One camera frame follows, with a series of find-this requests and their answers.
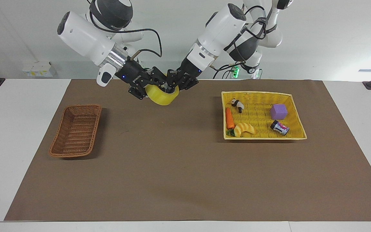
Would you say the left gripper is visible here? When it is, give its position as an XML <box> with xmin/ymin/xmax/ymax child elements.
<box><xmin>166</xmin><ymin>58</ymin><xmax>203</xmax><ymax>91</ymax></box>

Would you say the white wall socket box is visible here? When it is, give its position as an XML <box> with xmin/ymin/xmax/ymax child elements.
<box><xmin>22</xmin><ymin>61</ymin><xmax>57</xmax><ymax>78</ymax></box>

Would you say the small black pink can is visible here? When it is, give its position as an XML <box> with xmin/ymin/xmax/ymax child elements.
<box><xmin>270</xmin><ymin>120</ymin><xmax>290</xmax><ymax>136</ymax></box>

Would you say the brown wicker basket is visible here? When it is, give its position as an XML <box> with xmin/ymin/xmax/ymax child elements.
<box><xmin>49</xmin><ymin>104</ymin><xmax>102</xmax><ymax>158</ymax></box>

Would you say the orange toy carrot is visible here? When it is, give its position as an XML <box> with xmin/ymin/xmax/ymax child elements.
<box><xmin>225</xmin><ymin>107</ymin><xmax>237</xmax><ymax>137</ymax></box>

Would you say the yellow tape roll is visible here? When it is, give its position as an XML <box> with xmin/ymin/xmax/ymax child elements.
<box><xmin>145</xmin><ymin>84</ymin><xmax>180</xmax><ymax>106</ymax></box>

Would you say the yellow wicker basket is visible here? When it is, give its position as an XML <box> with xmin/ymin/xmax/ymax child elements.
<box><xmin>221</xmin><ymin>91</ymin><xmax>308</xmax><ymax>140</ymax></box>

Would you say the yellow toy croissant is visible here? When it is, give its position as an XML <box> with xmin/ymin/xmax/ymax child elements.
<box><xmin>233</xmin><ymin>122</ymin><xmax>256</xmax><ymax>138</ymax></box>

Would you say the black cable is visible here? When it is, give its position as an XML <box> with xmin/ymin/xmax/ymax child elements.
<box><xmin>209</xmin><ymin>61</ymin><xmax>248</xmax><ymax>80</ymax></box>
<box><xmin>89</xmin><ymin>10</ymin><xmax>163</xmax><ymax>60</ymax></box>

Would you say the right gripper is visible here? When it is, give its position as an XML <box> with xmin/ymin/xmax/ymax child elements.
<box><xmin>115</xmin><ymin>59</ymin><xmax>168</xmax><ymax>100</ymax></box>

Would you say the purple foam cube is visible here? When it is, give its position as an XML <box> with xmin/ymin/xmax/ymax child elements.
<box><xmin>270</xmin><ymin>103</ymin><xmax>288</xmax><ymax>120</ymax></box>

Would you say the panda toy figure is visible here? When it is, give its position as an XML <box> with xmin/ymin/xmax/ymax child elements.
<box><xmin>231</xmin><ymin>99</ymin><xmax>245</xmax><ymax>114</ymax></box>

